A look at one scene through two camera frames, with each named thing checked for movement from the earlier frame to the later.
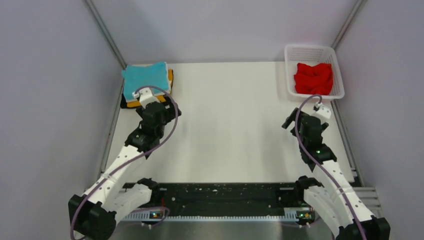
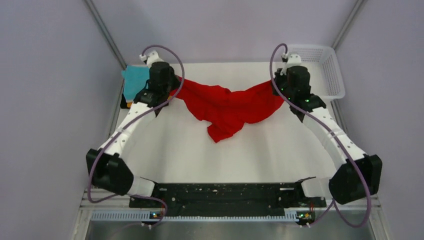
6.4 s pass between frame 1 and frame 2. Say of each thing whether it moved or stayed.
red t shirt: moved
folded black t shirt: stayed
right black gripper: moved
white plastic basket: stayed
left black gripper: moved
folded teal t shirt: stayed
